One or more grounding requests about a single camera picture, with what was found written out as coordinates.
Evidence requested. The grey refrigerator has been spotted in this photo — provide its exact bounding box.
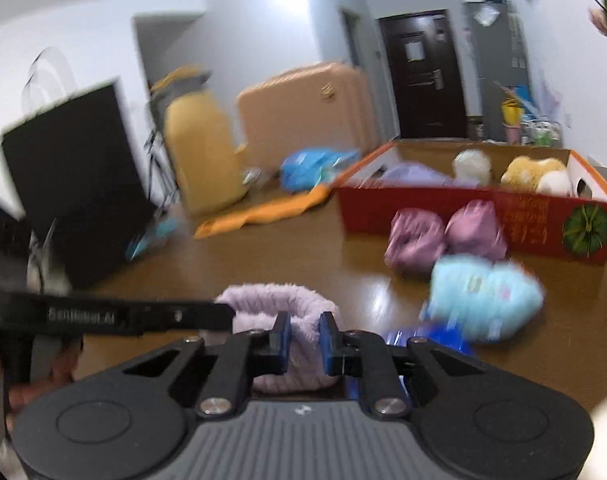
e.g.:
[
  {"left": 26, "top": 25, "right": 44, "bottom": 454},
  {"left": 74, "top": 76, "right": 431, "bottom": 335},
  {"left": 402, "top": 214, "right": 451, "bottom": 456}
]
[{"left": 463, "top": 0, "right": 534, "bottom": 143}]

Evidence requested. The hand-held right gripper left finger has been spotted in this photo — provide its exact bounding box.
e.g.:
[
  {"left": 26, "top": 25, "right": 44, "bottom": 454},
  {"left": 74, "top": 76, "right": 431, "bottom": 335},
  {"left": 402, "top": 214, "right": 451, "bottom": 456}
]
[{"left": 112, "top": 311, "right": 293, "bottom": 419}]

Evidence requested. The yellow plush toy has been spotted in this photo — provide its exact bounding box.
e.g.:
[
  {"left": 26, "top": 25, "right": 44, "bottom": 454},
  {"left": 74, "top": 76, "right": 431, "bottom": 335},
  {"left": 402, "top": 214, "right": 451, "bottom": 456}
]
[{"left": 501, "top": 156, "right": 568, "bottom": 192}]

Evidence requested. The dark brown door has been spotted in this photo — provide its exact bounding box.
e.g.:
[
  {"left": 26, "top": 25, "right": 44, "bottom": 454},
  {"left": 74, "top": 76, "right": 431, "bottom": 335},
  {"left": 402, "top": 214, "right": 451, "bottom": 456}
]
[{"left": 378, "top": 9, "right": 468, "bottom": 140}]

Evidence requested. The red cardboard box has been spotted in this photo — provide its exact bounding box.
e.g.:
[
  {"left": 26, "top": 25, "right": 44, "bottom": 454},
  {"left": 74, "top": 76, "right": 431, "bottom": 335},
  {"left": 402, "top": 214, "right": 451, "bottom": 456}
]
[{"left": 333, "top": 141, "right": 607, "bottom": 266}]

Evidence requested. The purple knitted cloth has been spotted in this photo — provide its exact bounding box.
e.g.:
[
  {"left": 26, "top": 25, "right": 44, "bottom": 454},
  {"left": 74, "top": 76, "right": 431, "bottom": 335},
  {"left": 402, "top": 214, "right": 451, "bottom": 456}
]
[{"left": 378, "top": 162, "right": 464, "bottom": 188}]

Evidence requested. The light blue plush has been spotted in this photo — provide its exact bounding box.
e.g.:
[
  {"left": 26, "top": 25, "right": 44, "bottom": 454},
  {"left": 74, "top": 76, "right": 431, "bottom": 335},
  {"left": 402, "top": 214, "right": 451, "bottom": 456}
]
[{"left": 423, "top": 255, "right": 544, "bottom": 343}]

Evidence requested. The blue plastic packet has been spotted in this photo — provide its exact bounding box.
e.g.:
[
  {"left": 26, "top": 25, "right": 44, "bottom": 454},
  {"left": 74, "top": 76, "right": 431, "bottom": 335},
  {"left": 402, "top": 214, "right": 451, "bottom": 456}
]
[{"left": 346, "top": 324, "right": 479, "bottom": 402}]

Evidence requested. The peach ribbed suitcase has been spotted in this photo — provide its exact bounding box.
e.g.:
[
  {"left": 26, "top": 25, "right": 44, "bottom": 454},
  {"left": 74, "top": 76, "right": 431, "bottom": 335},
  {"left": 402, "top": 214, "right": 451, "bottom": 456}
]
[{"left": 236, "top": 61, "right": 381, "bottom": 171}]

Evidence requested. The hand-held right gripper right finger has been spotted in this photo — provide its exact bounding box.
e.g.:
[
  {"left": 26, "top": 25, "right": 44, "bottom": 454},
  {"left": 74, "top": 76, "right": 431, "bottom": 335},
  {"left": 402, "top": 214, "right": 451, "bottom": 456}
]
[{"left": 318, "top": 311, "right": 490, "bottom": 419}]

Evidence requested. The small blue packet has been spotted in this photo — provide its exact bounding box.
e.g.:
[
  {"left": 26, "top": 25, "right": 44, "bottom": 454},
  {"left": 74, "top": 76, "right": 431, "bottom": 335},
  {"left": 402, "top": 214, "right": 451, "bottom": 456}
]
[{"left": 126, "top": 217, "right": 179, "bottom": 261}]

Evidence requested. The blue wet wipes packet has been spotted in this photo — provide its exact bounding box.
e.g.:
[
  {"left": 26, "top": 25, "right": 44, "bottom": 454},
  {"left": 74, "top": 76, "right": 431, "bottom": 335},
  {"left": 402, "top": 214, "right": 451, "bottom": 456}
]
[{"left": 281, "top": 147, "right": 361, "bottom": 192}]

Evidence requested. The yellow thermos jug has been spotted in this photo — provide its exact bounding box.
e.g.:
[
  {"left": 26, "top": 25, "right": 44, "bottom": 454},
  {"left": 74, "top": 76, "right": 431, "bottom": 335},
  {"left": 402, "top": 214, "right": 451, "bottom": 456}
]
[{"left": 151, "top": 64, "right": 249, "bottom": 218}]

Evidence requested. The white plush toy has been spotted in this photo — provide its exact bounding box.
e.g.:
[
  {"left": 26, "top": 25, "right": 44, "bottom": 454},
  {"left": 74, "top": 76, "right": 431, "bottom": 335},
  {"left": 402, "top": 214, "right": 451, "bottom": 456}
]
[{"left": 536, "top": 170, "right": 574, "bottom": 197}]

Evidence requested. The person's left hand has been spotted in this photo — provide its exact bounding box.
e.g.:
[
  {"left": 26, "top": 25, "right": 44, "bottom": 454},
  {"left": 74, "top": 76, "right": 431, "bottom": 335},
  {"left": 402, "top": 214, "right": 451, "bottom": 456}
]
[{"left": 4, "top": 338, "right": 85, "bottom": 413}]

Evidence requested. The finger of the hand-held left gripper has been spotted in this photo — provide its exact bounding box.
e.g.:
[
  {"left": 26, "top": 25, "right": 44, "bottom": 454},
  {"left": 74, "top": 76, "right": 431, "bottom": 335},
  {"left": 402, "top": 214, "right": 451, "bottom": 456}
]
[{"left": 134, "top": 301, "right": 235, "bottom": 334}]

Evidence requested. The lilac towel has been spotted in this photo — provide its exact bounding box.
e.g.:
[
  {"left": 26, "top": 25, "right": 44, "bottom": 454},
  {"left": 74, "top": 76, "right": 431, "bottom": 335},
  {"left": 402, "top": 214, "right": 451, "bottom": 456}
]
[{"left": 214, "top": 284, "right": 340, "bottom": 395}]

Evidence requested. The black paper bag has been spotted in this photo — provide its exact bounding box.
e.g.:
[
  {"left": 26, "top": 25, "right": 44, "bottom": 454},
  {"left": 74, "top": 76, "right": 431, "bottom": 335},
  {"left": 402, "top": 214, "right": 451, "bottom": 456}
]
[{"left": 0, "top": 47, "right": 159, "bottom": 291}]

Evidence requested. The orange silicone strap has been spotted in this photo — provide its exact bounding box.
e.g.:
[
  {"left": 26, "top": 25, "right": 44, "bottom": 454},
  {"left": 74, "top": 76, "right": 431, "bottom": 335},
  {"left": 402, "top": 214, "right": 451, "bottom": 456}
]
[{"left": 194, "top": 185, "right": 334, "bottom": 240}]

